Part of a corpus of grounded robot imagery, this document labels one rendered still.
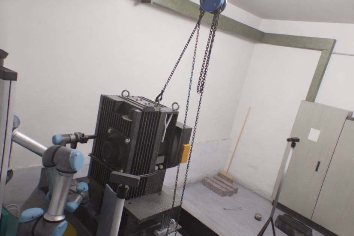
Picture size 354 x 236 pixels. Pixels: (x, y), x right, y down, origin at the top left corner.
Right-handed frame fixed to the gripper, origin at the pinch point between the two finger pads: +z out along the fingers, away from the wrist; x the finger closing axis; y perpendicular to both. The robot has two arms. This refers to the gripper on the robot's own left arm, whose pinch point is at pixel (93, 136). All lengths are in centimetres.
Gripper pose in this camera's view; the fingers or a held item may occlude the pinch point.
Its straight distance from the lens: 246.5
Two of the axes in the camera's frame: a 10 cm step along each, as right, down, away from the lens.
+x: -7.0, -3.0, 6.5
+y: 2.1, -9.5, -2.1
